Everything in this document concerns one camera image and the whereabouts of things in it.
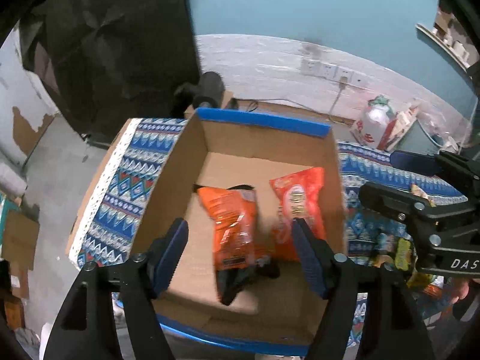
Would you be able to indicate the red-orange snack bag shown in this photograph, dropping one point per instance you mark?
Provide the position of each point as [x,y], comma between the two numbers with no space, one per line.
[300,198]

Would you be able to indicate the teal cardboard box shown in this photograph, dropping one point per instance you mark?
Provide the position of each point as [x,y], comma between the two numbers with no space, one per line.
[7,204]

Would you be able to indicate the small yellow snack packet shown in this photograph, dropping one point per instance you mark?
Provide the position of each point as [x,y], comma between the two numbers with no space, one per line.
[418,192]

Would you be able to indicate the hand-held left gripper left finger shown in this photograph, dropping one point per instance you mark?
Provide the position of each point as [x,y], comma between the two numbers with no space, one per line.
[175,247]

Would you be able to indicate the grey bucket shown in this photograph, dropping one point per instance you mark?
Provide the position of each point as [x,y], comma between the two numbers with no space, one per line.
[420,138]

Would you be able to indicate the black spotlight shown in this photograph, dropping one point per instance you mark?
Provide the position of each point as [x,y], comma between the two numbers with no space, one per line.
[210,86]

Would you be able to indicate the white plastic pack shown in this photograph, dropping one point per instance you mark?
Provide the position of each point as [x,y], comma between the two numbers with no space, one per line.
[13,180]

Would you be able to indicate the white wall socket with plug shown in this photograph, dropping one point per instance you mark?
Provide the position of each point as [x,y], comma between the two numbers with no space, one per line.
[345,76]

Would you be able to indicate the flattened cardboard sheet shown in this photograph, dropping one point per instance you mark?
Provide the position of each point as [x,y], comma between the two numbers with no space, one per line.
[20,240]

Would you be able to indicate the wall shelf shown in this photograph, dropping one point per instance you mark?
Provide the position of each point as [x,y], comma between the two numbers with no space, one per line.
[446,33]

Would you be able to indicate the person's right hand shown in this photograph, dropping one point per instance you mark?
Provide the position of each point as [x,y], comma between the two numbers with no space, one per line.
[462,290]

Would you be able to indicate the blue-edged cardboard box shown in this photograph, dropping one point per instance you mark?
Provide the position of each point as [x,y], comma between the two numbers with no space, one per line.
[232,165]

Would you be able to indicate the pile of snack packets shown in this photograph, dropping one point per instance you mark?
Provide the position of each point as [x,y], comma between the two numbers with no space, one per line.
[403,255]

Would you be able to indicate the blue patterned tablecloth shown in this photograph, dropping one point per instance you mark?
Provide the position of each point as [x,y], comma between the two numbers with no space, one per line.
[123,202]

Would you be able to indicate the orange snack bag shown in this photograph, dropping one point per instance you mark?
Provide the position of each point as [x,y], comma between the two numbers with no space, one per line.
[232,225]

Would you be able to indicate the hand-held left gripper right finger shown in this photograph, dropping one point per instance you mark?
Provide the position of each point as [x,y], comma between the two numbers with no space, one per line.
[307,258]

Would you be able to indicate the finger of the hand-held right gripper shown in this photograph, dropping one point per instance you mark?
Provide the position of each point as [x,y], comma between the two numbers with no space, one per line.
[412,163]
[386,197]

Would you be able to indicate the red and beige carton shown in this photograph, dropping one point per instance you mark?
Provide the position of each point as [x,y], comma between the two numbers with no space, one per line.
[403,118]

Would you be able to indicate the white and red plastic bag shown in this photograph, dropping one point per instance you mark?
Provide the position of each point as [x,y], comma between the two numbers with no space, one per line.
[369,123]

